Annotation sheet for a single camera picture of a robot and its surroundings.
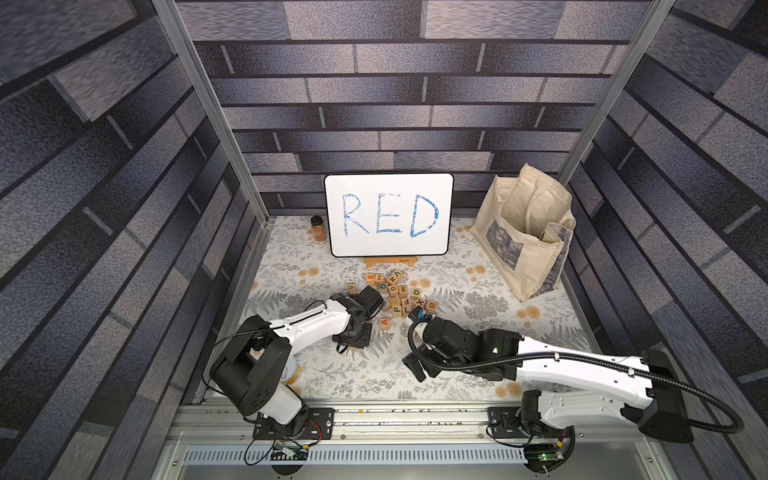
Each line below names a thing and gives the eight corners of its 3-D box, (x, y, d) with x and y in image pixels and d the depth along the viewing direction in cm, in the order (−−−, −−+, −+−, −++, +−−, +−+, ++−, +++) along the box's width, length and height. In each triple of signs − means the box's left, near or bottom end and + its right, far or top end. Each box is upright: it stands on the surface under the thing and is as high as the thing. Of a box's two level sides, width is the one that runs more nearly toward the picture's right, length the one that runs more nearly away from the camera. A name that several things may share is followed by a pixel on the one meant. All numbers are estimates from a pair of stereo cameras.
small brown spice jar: (314, 243, 114) (308, 226, 107) (316, 232, 118) (311, 215, 110) (324, 243, 114) (320, 226, 107) (326, 232, 118) (322, 215, 110)
